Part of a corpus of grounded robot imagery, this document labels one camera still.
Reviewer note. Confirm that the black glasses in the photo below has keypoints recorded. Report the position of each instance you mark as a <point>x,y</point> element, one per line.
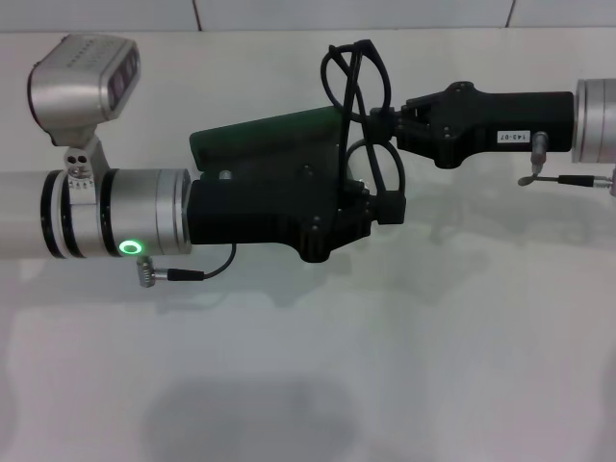
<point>388,82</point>

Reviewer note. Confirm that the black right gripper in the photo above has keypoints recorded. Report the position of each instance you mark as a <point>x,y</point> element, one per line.
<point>505,115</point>

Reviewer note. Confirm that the green glasses case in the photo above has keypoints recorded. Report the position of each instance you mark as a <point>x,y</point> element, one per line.
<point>269,130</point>

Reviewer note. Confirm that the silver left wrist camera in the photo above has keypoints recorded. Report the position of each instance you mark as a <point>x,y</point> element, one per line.
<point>72,86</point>

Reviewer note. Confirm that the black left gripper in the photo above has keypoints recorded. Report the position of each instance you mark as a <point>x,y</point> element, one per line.
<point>250,212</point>

